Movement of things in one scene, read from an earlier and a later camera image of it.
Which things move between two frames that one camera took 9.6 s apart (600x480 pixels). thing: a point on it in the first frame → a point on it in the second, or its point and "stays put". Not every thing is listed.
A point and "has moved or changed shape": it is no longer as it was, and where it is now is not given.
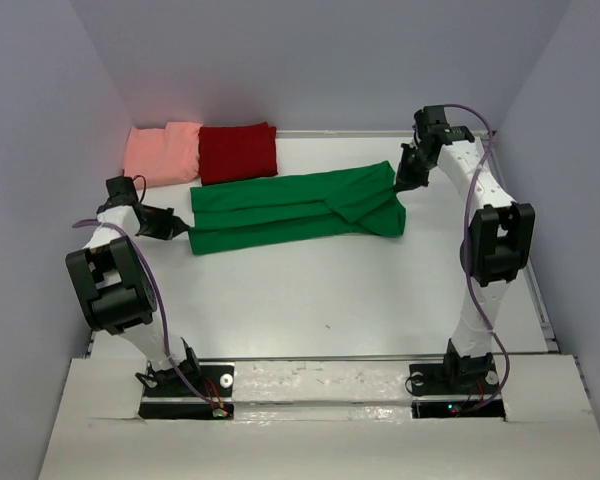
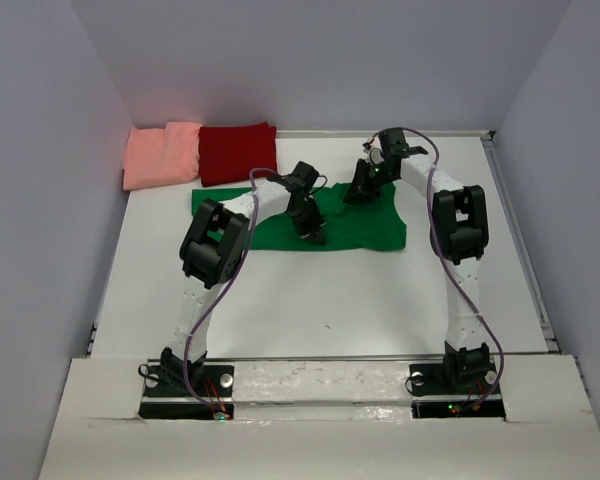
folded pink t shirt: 162,156 stays put
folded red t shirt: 237,153 stays put
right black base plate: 455,377 stays put
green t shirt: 249,215 has moved or changed shape
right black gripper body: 414,169 → 381,175
